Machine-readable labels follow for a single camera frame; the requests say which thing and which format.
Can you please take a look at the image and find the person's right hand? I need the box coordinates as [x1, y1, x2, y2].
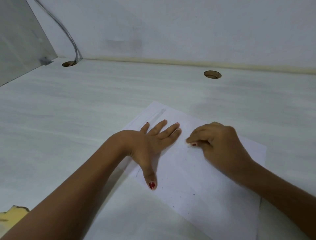
[186, 122, 256, 180]

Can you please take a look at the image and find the person's left hand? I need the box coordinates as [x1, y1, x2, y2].
[109, 120, 182, 190]

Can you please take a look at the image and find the white paper sheet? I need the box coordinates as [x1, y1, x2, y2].
[83, 171, 210, 240]
[118, 101, 267, 240]

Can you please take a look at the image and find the person's right forearm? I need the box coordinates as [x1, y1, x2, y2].
[229, 159, 316, 240]

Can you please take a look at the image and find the person's left forearm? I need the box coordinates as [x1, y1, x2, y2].
[0, 137, 132, 240]

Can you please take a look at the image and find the beige sealant strip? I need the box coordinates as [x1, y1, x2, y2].
[81, 58, 316, 75]

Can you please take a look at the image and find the yellow fabric piece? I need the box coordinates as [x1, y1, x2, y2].
[0, 205, 30, 231]

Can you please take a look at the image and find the grey partition panel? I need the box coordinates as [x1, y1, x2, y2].
[0, 0, 58, 87]

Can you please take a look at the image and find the grey cable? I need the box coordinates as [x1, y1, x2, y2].
[34, 0, 82, 65]

